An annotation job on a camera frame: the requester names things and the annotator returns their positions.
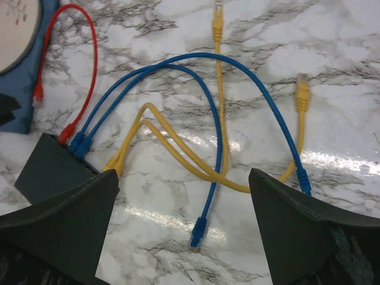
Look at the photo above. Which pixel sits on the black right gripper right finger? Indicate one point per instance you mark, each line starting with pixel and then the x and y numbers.
pixel 308 241

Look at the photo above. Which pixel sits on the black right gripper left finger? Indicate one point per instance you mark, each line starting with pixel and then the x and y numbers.
pixel 59 240

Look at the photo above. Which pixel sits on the dark network switch box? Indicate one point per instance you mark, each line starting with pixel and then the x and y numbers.
pixel 51 170

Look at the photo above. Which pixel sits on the blue cloth placemat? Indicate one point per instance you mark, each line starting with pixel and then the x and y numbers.
pixel 18 83

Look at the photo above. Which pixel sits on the pink and cream plate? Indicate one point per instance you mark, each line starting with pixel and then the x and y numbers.
pixel 20 22

